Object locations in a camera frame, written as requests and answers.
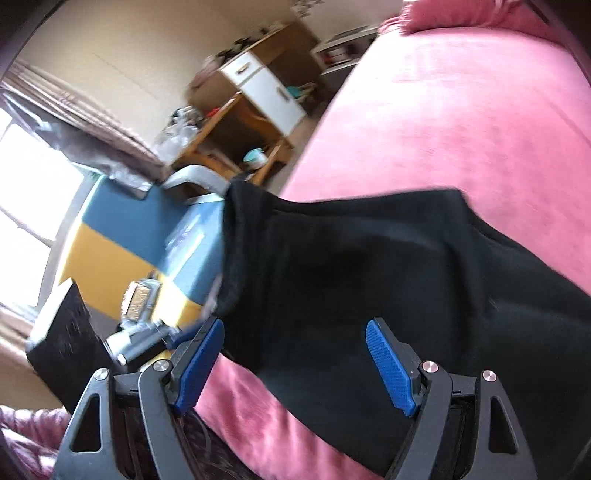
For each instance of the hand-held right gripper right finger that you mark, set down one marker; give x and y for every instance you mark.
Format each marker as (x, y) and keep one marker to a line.
(390, 364)

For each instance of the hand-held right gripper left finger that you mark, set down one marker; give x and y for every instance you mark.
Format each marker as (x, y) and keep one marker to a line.
(198, 364)

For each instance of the black embroidered pants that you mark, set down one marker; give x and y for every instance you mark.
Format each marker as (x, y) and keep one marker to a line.
(369, 286)

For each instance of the clear plastic packet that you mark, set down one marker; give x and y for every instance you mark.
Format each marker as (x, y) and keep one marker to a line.
(184, 242)

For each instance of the black box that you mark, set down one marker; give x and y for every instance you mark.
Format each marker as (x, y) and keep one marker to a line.
(69, 341)

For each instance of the blue and yellow chair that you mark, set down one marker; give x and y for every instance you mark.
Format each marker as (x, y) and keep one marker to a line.
(120, 207)

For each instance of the large bright window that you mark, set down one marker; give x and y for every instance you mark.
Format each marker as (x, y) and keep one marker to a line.
(27, 194)

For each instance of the clear plastic bag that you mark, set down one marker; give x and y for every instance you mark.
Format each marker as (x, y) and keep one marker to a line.
(178, 134)

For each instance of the pink plaid clothing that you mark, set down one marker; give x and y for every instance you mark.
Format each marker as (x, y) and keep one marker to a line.
(27, 443)

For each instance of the teal cup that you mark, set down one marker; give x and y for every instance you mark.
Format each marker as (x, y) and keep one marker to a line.
(255, 159)

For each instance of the striped beige curtain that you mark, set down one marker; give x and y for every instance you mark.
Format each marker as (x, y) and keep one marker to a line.
(83, 124)

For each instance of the low wooden table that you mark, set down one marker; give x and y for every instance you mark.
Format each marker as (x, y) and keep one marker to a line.
(240, 113)

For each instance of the wood and white cabinet desk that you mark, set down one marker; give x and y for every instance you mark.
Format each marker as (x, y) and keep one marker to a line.
(272, 97)

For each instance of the bed with pink sheet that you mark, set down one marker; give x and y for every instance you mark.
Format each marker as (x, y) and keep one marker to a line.
(438, 115)

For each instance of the teal plastic item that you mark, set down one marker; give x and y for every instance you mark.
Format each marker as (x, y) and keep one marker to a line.
(298, 92)

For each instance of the white floral nightstand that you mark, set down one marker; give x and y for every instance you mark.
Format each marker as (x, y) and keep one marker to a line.
(344, 50)

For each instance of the pink duvet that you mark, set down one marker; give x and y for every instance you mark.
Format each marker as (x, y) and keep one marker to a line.
(461, 14)

